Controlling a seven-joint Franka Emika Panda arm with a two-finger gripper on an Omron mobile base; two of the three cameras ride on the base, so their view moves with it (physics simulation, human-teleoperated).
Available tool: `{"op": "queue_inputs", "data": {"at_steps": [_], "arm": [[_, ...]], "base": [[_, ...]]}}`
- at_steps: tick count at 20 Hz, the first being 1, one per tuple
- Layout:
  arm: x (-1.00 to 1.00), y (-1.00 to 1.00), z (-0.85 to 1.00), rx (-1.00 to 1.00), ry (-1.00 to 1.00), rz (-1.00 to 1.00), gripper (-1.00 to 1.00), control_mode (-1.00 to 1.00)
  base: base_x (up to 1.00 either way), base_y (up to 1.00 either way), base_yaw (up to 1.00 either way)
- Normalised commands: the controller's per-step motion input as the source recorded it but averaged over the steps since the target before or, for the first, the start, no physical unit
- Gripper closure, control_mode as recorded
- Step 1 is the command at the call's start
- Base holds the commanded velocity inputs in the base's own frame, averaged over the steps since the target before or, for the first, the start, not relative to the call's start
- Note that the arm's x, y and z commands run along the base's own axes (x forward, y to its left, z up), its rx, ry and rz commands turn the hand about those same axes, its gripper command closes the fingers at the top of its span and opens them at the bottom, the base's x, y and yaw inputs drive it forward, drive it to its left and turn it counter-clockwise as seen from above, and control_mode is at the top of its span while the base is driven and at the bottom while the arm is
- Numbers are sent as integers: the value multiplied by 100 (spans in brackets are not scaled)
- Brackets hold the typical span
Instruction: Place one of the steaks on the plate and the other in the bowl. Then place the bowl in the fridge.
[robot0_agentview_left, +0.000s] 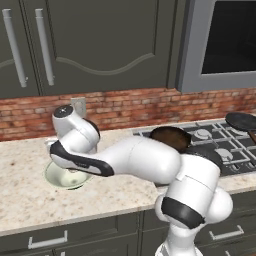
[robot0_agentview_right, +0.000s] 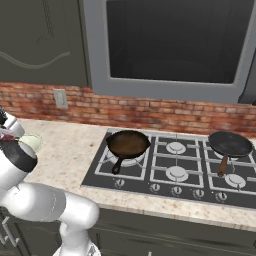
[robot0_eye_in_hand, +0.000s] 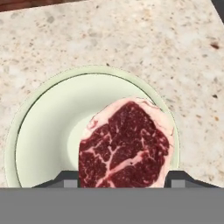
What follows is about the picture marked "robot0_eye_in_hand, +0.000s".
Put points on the pale green bowl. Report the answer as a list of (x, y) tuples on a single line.
[(49, 125)]

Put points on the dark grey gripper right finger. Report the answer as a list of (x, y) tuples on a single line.
[(178, 178)]

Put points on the raw red marbled steak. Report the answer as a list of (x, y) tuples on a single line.
[(125, 145)]

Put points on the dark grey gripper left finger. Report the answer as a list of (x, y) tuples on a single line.
[(67, 178)]

